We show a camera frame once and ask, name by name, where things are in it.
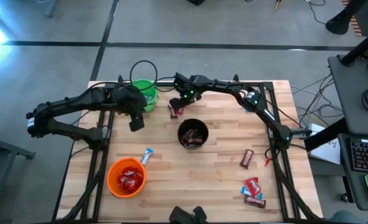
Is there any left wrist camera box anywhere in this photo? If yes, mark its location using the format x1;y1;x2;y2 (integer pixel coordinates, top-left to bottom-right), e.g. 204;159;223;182
114;86;132;102

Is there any white power adapter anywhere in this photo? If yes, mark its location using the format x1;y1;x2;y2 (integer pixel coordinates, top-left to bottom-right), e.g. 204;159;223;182
306;123;321;135

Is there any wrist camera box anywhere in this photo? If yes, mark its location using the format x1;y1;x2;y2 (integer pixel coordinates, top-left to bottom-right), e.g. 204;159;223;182
173;73;190;90
114;86;132;102

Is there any person's leg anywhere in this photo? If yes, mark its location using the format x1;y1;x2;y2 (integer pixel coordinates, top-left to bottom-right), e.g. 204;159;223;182
325;0;368;35

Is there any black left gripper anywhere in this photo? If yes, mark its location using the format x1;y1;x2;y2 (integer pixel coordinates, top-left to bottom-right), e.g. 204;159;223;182
121;88;147;132

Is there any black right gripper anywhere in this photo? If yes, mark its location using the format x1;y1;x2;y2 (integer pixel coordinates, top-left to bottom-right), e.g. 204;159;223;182
168;84;203;110

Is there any black plastic bucket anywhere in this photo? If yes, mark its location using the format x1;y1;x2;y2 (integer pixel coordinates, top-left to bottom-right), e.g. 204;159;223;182
177;118;209;151

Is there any white paper sheet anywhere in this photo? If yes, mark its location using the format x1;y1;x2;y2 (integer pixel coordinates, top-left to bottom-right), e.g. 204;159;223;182
310;138;341;165

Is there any grey metal cart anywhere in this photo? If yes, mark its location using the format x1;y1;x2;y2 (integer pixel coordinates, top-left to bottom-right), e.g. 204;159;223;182
0;124;36;224

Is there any black backlit keyboard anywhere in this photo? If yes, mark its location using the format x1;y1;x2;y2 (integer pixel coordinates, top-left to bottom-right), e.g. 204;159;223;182
350;138;368;174

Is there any black diagonal pole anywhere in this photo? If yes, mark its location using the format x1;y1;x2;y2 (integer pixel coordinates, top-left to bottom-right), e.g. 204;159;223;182
339;24;368;67

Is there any black aluminium table frame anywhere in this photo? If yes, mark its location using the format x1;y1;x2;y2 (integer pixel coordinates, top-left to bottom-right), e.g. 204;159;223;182
52;74;321;224

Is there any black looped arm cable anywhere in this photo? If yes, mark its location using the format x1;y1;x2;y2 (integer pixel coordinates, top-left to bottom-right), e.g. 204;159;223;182
129;60;175;93

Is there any orange plastic bucket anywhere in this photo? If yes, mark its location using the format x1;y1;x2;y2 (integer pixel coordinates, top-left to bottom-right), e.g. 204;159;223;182
106;157;147;199

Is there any dark grey desk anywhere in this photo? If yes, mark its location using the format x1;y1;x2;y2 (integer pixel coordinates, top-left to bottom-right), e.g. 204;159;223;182
326;54;368;213

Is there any person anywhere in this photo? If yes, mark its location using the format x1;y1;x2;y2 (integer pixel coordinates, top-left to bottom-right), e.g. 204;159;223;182
328;210;368;224

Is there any green plastic face bucket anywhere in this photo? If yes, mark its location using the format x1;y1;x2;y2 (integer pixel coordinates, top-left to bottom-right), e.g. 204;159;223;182
131;78;159;113

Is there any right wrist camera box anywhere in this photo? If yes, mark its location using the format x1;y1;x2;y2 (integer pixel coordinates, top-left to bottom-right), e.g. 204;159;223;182
173;73;190;90

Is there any black floor cable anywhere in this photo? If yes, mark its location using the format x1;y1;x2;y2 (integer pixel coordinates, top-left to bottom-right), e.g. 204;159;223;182
297;77;343;125
305;0;328;26
291;73;336;94

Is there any grey metal floor post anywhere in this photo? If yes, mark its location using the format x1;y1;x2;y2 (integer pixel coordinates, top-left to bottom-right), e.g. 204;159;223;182
44;0;59;19

